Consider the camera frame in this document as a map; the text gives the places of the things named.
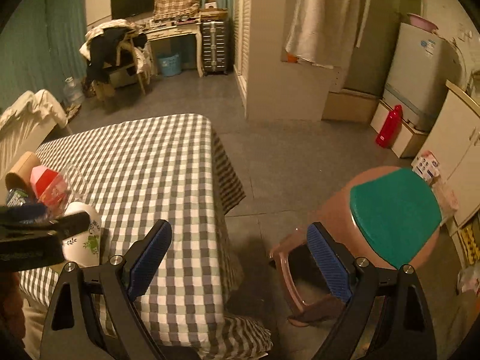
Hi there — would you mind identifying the white cup with leaf print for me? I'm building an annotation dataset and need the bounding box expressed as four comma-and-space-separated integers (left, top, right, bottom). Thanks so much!
63, 202, 102, 267

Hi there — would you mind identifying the person's left hand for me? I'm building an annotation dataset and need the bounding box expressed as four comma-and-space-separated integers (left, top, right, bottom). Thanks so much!
1, 272, 26, 341

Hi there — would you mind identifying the blue labelled can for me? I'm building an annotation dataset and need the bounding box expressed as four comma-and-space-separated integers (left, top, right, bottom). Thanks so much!
6, 189, 47, 222

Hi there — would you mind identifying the brown cardboard tube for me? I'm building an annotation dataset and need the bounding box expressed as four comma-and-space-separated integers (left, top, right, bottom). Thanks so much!
5, 151, 41, 195

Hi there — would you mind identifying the red pink faceted box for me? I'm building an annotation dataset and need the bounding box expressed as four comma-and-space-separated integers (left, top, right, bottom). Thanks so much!
30, 165, 64, 200

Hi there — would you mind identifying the clear glass with bear print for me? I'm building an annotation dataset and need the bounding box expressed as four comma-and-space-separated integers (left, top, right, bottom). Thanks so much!
39, 164, 89, 219

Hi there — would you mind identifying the green stool cushion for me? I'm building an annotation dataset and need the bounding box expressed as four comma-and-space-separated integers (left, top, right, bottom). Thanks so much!
350, 168, 442, 268

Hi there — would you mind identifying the brown plastic stool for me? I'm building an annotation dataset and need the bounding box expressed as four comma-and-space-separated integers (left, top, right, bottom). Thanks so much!
269, 166, 440, 327

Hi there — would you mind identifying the large water jug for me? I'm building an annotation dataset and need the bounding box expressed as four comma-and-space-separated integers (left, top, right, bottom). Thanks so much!
64, 76, 85, 106

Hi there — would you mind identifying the grey white checkered tablecloth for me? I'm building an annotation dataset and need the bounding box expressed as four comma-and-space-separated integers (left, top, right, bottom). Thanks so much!
36, 114, 272, 359

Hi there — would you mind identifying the teal window curtain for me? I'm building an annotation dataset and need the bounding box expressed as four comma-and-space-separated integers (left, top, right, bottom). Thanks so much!
1, 0, 86, 111

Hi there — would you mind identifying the white cabinet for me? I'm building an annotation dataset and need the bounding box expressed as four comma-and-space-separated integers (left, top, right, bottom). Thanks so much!
423, 81, 480, 228

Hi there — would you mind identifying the wooden chair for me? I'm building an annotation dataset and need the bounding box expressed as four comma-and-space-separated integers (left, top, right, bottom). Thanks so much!
91, 40, 153, 101

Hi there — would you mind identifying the black jacket on chair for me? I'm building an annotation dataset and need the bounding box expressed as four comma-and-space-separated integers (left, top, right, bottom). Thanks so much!
86, 27, 147, 84

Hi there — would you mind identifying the red thermos bottle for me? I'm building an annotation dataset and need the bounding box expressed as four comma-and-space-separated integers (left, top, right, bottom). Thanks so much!
375, 105, 403, 148

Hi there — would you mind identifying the blue laundry basket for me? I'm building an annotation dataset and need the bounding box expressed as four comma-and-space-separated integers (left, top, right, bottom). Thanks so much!
157, 53, 182, 77

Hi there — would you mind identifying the black television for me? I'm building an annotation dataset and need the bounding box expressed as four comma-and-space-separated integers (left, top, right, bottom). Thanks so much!
110, 0, 155, 20

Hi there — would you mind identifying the white desk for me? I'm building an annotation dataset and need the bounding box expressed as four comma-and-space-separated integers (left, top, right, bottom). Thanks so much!
145, 22, 204, 79

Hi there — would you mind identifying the dark metal suitcase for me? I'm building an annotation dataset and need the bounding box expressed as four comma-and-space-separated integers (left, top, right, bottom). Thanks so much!
201, 20, 230, 74

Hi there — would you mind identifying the white louvered wardrobe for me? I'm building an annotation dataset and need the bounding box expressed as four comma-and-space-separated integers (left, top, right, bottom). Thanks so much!
242, 0, 335, 121

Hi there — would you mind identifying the white small refrigerator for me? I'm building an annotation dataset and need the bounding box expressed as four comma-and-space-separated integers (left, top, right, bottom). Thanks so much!
382, 23, 462, 132

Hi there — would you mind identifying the plaid cloth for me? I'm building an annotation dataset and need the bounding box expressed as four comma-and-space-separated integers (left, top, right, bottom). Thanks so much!
154, 0, 201, 20

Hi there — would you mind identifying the cardboard box on suitcase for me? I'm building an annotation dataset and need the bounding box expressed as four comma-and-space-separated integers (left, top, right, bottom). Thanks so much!
199, 0, 228, 22

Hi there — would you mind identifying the hanging white towel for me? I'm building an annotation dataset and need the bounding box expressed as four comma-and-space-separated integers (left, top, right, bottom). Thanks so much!
286, 0, 360, 68

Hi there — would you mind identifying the pink basin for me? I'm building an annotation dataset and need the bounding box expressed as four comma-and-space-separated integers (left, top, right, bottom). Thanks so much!
407, 13, 439, 33

